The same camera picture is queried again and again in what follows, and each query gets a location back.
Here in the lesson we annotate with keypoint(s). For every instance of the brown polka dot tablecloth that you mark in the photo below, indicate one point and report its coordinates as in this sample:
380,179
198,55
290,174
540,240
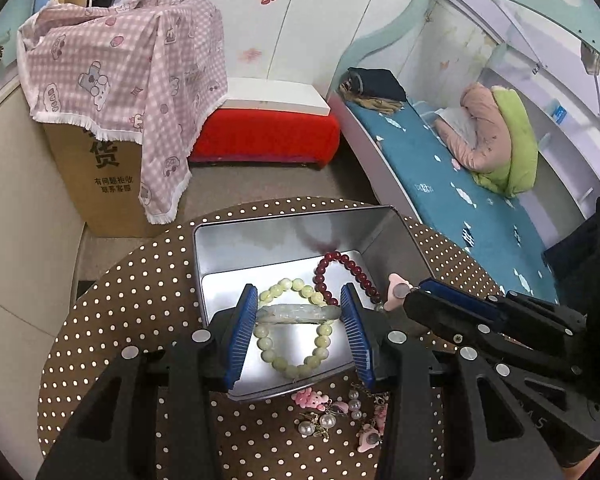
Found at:
146,300

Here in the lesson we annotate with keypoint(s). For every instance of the pink bear magnet charm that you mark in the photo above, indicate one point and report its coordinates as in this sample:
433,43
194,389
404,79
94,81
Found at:
398,290

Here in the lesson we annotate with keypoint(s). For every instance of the white board on stool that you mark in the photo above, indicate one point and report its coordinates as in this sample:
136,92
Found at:
275,95

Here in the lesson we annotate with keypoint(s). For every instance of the pink and green pillow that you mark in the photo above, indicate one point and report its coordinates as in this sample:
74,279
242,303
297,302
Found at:
490,135

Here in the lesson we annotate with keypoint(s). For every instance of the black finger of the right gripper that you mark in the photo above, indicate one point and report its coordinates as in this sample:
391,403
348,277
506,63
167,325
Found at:
463,300
466,329

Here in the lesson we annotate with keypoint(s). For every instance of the teal drawer unit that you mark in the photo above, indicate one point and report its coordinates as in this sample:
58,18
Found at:
14,13

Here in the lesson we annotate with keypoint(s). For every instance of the pink bear charm keychain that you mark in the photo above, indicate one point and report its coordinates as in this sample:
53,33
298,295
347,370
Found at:
310,399

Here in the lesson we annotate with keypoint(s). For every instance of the person's right hand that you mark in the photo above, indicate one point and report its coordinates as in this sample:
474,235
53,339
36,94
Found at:
576,471

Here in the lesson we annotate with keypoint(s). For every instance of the dark folded clothes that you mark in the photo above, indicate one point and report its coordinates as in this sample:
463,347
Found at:
377,90

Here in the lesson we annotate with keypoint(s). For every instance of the red upholstered stool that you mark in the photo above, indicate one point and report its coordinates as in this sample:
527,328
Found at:
230,135

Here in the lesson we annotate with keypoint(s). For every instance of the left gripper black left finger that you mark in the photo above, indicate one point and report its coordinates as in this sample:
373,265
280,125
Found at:
112,432

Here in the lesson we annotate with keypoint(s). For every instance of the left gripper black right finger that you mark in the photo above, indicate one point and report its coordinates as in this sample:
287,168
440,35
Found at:
449,417

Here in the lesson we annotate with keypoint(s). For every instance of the blue candy print mattress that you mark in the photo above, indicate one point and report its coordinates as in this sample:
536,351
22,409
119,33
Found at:
411,169

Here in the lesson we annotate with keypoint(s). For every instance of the cream cabinet with handles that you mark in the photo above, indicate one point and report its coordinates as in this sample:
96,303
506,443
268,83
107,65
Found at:
40,233

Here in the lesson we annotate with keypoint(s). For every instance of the pink checkered cloth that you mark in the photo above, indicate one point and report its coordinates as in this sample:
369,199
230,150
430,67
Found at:
144,71

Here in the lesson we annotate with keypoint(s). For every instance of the brown cardboard box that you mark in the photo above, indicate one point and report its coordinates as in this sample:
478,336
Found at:
103,181

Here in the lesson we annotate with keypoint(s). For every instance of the pink kitty magnet charm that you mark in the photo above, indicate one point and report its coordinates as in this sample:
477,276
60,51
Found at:
371,434

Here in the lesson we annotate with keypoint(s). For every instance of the dark metal tin box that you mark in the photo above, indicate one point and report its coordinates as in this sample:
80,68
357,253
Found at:
301,259

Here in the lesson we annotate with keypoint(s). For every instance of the pale green jade pendant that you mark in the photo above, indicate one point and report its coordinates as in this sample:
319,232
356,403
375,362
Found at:
297,314

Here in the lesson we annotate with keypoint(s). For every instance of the white wardrobe with butterflies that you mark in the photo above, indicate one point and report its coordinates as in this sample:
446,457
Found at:
297,40

